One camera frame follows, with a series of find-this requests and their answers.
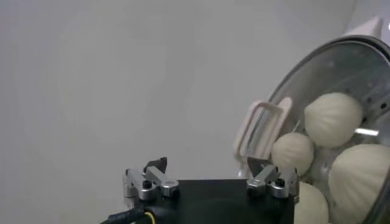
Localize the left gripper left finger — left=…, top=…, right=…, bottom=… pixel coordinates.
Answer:
left=123, top=156, right=180, bottom=203

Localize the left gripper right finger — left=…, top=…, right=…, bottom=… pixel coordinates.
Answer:
left=246, top=156, right=301, bottom=203

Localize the white steamed baozi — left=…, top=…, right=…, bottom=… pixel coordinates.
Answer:
left=271, top=131, right=315, bottom=177
left=303, top=92, right=364, bottom=149
left=328, top=143, right=390, bottom=224
left=294, top=181, right=330, bottom=224

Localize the round glass pot lid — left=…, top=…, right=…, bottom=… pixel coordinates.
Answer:
left=233, top=35, right=390, bottom=224

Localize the stainless steel steamer basket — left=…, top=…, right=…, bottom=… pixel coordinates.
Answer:
left=300, top=42, right=390, bottom=224

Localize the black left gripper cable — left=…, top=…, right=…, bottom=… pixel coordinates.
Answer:
left=100, top=207, right=156, bottom=224

